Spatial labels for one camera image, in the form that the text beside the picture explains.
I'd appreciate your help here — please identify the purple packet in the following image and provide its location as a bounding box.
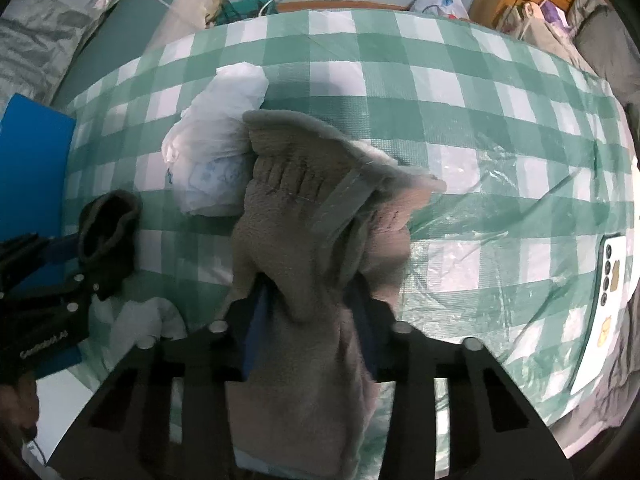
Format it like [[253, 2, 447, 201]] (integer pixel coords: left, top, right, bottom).
[[542, 0, 572, 27]]

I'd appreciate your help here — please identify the grey pillow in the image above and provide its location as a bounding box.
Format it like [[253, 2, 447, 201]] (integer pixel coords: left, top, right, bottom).
[[566, 0, 640, 107]]

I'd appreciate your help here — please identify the white smartphone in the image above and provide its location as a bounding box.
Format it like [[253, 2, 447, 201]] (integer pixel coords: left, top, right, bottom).
[[569, 233, 637, 397]]

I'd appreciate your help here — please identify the white cloth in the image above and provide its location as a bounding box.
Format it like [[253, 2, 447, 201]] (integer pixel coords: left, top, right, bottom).
[[94, 296, 189, 357]]

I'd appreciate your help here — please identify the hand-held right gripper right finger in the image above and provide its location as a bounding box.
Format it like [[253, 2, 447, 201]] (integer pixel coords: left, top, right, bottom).
[[350, 282, 574, 480]]

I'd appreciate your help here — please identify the black sock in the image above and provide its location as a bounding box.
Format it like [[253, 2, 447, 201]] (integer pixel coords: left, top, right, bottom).
[[77, 189, 144, 302]]

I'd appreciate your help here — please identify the blue cardboard box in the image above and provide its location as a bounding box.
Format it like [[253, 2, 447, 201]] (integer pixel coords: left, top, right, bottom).
[[0, 92, 84, 379]]

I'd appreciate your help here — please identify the silver foil curtain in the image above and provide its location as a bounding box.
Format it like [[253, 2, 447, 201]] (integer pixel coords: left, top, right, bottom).
[[0, 0, 168, 78]]

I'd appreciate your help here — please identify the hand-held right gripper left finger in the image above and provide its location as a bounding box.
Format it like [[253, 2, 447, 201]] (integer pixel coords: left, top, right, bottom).
[[47, 280, 272, 480]]

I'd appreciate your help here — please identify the green crate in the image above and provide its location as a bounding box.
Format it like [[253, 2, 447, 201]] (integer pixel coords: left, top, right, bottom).
[[219, 0, 275, 25]]

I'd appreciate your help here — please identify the taupe plush cloth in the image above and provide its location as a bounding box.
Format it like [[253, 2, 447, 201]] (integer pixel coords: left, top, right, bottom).
[[222, 109, 447, 480]]

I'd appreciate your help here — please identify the pale blue white plastic bag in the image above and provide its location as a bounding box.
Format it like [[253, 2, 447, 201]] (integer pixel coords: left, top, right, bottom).
[[160, 61, 269, 217]]

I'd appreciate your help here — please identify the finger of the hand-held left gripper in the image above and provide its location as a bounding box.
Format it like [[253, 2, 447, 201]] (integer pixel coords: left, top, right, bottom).
[[0, 274, 108, 322], [0, 232, 83, 275]]

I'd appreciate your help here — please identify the grey bed sheet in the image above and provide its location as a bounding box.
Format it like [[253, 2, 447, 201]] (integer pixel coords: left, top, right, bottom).
[[494, 4, 583, 63]]

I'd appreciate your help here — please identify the green checkered tablecloth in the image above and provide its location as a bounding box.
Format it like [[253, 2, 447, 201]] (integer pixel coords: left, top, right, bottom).
[[62, 7, 636, 428]]

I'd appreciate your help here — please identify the person's left hand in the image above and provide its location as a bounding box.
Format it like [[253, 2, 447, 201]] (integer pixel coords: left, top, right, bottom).
[[0, 376, 42, 441]]

